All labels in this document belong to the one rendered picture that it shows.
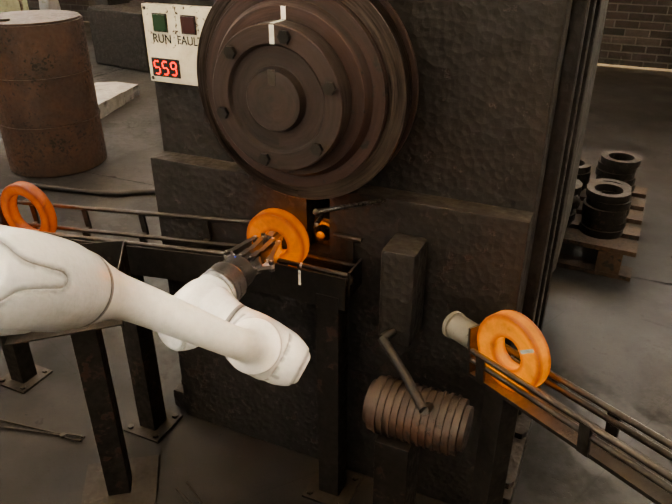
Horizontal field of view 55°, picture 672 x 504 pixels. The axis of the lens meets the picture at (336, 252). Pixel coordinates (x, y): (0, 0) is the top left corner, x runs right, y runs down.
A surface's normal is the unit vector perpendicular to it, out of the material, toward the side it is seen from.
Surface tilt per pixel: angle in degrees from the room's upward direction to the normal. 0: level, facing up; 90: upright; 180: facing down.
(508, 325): 90
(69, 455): 0
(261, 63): 90
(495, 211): 0
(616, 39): 90
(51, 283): 82
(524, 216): 0
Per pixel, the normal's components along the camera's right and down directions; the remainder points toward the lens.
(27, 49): 0.29, 0.45
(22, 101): -0.03, 0.47
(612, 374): 0.00, -0.88
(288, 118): -0.40, 0.44
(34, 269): 0.89, -0.18
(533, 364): -0.83, 0.26
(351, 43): 0.46, -0.15
